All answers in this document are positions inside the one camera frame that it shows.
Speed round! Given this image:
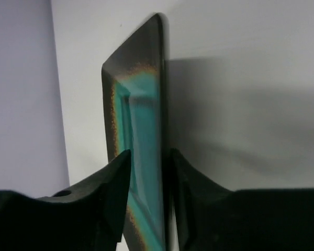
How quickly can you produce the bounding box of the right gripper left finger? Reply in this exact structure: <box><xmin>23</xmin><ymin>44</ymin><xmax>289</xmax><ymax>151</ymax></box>
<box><xmin>0</xmin><ymin>150</ymin><xmax>131</xmax><ymax>250</ymax></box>

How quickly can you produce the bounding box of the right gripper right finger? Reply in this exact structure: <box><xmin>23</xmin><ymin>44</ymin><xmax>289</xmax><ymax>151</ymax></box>
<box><xmin>170</xmin><ymin>149</ymin><xmax>314</xmax><ymax>250</ymax></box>

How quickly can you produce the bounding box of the black square teal-centre plate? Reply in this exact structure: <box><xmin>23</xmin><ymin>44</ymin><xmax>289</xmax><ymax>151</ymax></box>
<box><xmin>101</xmin><ymin>13</ymin><xmax>170</xmax><ymax>250</ymax></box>

